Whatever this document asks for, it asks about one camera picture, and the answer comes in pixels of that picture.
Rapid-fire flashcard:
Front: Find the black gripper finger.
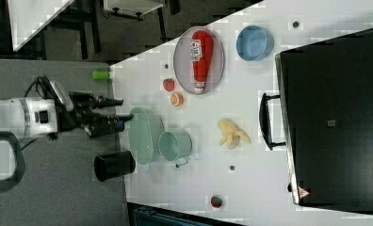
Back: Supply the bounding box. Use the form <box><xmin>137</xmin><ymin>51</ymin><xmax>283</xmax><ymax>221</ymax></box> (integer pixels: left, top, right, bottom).
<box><xmin>97</xmin><ymin>97</ymin><xmax>123</xmax><ymax>108</ymax></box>
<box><xmin>112</xmin><ymin>114</ymin><xmax>134</xmax><ymax>132</ymax></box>

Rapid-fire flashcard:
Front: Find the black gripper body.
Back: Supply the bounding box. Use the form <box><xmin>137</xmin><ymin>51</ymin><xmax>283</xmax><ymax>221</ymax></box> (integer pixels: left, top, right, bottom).
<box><xmin>56</xmin><ymin>92</ymin><xmax>113</xmax><ymax>137</ymax></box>

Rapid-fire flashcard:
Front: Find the peeled plush banana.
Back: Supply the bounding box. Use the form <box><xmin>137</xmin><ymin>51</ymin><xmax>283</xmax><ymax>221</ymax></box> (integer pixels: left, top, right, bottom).
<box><xmin>218</xmin><ymin>119</ymin><xmax>251</xmax><ymax>150</ymax></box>

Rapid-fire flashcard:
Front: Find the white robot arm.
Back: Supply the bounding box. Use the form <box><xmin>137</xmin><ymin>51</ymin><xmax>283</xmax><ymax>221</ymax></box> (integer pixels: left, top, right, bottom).
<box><xmin>0</xmin><ymin>91</ymin><xmax>134</xmax><ymax>139</ymax></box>

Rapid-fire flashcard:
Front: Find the green mug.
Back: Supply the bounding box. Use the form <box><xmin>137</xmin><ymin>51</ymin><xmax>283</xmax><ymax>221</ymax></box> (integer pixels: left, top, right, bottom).
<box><xmin>158</xmin><ymin>129</ymin><xmax>192</xmax><ymax>168</ymax></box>

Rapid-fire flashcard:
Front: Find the green perforated colander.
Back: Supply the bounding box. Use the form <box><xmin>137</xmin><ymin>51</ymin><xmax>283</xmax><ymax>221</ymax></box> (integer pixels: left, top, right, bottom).
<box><xmin>127</xmin><ymin>107</ymin><xmax>164</xmax><ymax>165</ymax></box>

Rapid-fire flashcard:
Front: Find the green cylinder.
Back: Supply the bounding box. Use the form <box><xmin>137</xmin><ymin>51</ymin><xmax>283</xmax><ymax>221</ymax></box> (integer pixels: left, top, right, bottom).
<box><xmin>92</xmin><ymin>71</ymin><xmax>110</xmax><ymax>80</ymax></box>

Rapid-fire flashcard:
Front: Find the red strawberry toy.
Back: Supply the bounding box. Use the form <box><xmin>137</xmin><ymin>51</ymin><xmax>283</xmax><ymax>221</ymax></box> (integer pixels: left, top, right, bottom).
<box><xmin>163</xmin><ymin>78</ymin><xmax>175</xmax><ymax>92</ymax></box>

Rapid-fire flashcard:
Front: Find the orange slice toy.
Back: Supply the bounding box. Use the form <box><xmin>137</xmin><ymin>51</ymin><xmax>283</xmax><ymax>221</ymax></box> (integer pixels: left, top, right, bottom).
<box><xmin>170</xmin><ymin>92</ymin><xmax>184</xmax><ymax>106</ymax></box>

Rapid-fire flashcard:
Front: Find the grey oval plate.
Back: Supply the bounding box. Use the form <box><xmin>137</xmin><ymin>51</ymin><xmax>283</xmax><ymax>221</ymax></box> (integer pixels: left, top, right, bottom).
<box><xmin>173</xmin><ymin>26</ymin><xmax>224</xmax><ymax>95</ymax></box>

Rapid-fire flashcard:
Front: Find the red ketchup bottle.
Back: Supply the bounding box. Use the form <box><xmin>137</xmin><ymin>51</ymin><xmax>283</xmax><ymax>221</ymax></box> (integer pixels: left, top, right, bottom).
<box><xmin>190</xmin><ymin>30</ymin><xmax>213</xmax><ymax>93</ymax></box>

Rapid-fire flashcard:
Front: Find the small red round toy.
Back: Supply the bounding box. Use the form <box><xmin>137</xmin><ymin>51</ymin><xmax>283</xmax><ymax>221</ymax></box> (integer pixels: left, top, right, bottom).
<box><xmin>210</xmin><ymin>195</ymin><xmax>223</xmax><ymax>208</ymax></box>

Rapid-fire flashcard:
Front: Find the blue bowl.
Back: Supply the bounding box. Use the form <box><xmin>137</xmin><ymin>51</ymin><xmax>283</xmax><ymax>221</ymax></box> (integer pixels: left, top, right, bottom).
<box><xmin>235</xmin><ymin>25</ymin><xmax>274</xmax><ymax>61</ymax></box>

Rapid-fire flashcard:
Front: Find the black toaster oven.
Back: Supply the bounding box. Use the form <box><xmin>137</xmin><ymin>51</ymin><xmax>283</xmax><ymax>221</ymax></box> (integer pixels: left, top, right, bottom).
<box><xmin>274</xmin><ymin>28</ymin><xmax>373</xmax><ymax>215</ymax></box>

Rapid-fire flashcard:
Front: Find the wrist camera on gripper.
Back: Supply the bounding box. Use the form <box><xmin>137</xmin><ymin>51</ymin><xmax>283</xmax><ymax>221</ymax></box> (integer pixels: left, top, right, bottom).
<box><xmin>50</xmin><ymin>81</ymin><xmax>73</xmax><ymax>111</ymax></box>

